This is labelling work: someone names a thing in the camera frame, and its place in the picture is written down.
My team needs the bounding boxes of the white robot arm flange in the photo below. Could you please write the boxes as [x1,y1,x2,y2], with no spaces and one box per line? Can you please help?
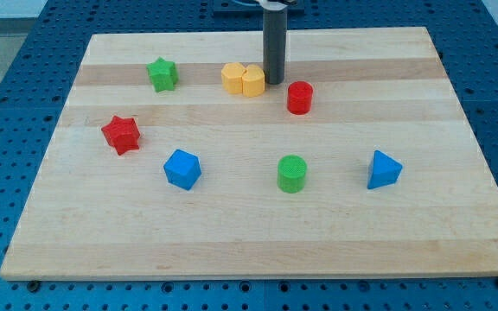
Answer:
[256,0,297,11]

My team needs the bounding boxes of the green cylinder block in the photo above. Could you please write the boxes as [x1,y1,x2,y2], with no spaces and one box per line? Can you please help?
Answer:
[277,155,307,194]

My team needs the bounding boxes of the blue cube block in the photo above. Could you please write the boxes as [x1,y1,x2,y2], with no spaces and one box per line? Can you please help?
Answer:
[163,149,201,191]

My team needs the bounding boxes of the wooden board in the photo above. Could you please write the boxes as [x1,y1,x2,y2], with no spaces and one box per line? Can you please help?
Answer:
[0,27,498,281]

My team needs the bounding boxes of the yellow heart block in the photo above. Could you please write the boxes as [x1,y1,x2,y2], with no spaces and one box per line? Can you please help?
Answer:
[242,64,265,97]

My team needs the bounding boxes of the red cylinder block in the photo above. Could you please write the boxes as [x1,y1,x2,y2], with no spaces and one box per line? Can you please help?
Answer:
[287,81,314,115]

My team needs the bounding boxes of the yellow hexagon block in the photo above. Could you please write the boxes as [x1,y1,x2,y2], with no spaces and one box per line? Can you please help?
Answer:
[220,62,246,94]

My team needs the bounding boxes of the green star block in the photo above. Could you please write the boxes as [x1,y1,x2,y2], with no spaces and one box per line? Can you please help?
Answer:
[146,57,178,92]

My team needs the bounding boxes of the red star block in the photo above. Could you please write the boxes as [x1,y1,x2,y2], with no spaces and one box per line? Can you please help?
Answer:
[101,116,141,156]

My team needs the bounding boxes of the blue triangle block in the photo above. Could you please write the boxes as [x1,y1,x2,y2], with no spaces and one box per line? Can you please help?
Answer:
[367,150,404,189]

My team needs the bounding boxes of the dark grey cylindrical pointer tool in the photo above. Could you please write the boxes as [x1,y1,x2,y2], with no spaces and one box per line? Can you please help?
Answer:
[263,8,287,85]

